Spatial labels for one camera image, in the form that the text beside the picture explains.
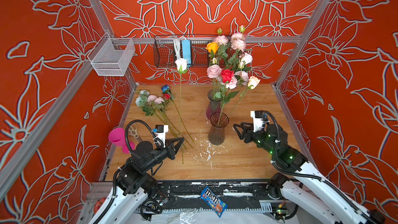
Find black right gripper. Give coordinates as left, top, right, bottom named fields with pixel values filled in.
left=235, top=121, right=279, bottom=157

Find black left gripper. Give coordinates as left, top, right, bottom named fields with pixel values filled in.
left=142, top=137, right=184, bottom=174

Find brown glass vase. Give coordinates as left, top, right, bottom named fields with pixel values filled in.
left=208, top=112, right=229, bottom=145

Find purple glass vase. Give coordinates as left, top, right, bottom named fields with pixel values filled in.
left=206, top=89, right=221, bottom=120

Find peach cream rose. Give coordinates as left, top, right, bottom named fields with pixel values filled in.
left=228, top=76, right=261, bottom=115

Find blue and white flowers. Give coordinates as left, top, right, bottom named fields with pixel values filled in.
left=135, top=90, right=165, bottom=124

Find large red rose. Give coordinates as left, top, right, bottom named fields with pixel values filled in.
left=216, top=69, right=238, bottom=125

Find white cream rose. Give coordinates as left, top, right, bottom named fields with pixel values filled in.
left=239, top=53, right=253, bottom=69

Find orange yellow rose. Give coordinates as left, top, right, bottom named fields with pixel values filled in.
left=206, top=42, right=219, bottom=54

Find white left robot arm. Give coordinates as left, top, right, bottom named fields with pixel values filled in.
left=90, top=120, right=185, bottom=224

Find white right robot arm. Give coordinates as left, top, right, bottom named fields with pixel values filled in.
left=233, top=122, right=386, bottom=224

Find small blue flower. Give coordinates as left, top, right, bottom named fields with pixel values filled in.
left=161, top=85, right=194, bottom=142

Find pink plastic goblet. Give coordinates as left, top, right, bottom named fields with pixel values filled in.
left=108, top=128, right=130, bottom=154

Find blue candy bag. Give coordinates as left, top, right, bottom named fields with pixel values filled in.
left=201, top=186, right=228, bottom=218

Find light blue box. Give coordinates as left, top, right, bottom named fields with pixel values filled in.
left=181, top=39, right=192, bottom=67

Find white mesh basket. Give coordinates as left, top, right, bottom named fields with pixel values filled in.
left=88, top=32, right=136, bottom=77

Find beige handled scissors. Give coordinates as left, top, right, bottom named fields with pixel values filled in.
left=128, top=123, right=142, bottom=142

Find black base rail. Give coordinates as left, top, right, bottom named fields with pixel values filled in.
left=130, top=178, right=296, bottom=214

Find black wire basket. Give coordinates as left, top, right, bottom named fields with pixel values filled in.
left=153, top=33, right=247, bottom=68

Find white cable bundle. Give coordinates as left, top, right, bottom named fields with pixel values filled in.
left=172, top=36, right=184, bottom=66

